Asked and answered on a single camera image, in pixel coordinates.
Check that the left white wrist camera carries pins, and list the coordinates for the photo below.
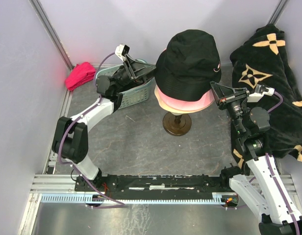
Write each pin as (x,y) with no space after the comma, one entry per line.
(121,51)

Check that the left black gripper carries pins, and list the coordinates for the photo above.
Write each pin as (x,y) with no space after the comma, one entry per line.
(136,69)

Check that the peach bucket hat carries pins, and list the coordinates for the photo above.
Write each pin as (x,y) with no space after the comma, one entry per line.
(169,100)

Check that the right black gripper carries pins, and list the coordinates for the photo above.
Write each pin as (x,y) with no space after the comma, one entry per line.
(221,94)

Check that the black floral blanket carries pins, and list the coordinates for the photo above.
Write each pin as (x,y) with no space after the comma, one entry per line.
(262,60)

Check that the aluminium frame post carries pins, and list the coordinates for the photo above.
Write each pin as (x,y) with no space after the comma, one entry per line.
(278,11)
(37,6)

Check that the dark wooden hat stand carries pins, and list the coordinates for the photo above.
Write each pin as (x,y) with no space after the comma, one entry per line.
(177,125)

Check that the left aluminium frame post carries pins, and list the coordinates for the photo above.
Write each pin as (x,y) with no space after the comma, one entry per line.
(37,6)

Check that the teal plastic basket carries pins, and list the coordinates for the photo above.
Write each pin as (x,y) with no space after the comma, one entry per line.
(109,85)

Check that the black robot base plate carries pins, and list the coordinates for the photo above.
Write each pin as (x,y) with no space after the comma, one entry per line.
(161,186)

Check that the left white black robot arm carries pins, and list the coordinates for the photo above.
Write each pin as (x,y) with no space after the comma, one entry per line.
(71,142)

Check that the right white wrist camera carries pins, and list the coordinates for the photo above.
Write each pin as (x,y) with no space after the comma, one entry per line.
(259,92)

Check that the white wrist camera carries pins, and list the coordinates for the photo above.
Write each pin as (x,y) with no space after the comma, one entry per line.
(121,51)
(259,92)

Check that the right aluminium frame post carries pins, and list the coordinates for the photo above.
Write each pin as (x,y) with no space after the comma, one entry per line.
(278,11)

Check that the pink beige bucket hat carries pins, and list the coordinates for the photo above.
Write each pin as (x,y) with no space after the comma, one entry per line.
(183,107)
(182,79)

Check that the red cloth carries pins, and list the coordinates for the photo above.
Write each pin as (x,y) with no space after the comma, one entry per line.
(81,74)

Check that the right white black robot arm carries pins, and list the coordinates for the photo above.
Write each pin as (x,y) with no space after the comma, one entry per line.
(256,181)

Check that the light blue cable duct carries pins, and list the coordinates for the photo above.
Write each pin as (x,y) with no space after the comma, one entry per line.
(91,199)

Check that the black beige bucket hat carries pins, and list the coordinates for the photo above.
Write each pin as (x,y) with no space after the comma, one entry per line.
(199,45)

